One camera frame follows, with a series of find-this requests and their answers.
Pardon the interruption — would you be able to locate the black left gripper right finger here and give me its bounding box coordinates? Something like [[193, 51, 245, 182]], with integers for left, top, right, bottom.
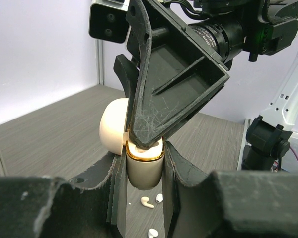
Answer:
[[162, 142, 298, 238]]

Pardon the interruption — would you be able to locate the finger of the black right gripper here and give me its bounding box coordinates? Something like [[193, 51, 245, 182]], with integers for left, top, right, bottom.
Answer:
[[113, 54, 139, 104]]

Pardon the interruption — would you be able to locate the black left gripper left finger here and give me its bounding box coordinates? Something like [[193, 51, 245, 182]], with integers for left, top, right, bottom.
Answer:
[[0, 153, 127, 238]]

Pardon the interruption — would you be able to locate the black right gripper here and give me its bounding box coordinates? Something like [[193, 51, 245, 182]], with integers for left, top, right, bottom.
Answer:
[[126, 0, 244, 149]]

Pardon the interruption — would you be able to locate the beige earbud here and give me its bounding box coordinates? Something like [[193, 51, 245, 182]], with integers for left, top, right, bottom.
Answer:
[[135, 146, 146, 153], [140, 196, 154, 209]]

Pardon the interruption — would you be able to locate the beige earbud charging case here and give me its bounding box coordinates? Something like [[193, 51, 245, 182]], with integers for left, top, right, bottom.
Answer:
[[99, 98, 164, 190]]

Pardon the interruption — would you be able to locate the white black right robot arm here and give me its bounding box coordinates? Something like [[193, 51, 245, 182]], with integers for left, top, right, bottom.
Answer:
[[115, 0, 298, 170]]

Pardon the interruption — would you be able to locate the white earbud left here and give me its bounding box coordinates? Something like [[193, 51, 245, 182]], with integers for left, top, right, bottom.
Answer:
[[148, 228, 159, 238]]

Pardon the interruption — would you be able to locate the white earbud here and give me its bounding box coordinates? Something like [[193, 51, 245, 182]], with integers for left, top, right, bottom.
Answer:
[[155, 193, 163, 203], [148, 228, 159, 238]]

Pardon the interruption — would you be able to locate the white earbud right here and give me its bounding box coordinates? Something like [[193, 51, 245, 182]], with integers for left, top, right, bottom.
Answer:
[[155, 193, 163, 203]]

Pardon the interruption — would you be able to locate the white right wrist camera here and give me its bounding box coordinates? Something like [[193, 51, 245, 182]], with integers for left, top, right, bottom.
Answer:
[[89, 0, 130, 44]]

